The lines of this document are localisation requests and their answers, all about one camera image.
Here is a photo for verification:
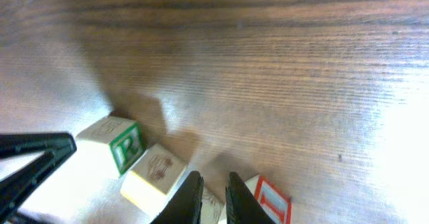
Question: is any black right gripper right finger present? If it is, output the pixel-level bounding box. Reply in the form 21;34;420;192
225;172;274;224

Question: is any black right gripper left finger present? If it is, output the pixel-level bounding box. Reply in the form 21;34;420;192
151;171;204;224

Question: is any wooden block red I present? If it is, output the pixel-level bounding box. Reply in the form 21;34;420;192
217;174;293;224

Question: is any wooden block yellow top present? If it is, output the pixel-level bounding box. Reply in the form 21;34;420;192
120;144;187;217

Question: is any wooden block green R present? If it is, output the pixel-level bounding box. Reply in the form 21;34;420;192
76;116;146;179

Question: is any wooden block letter J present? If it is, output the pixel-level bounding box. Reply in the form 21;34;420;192
200;187;223;224

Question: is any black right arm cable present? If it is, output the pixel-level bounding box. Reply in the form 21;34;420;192
0;132;78;224

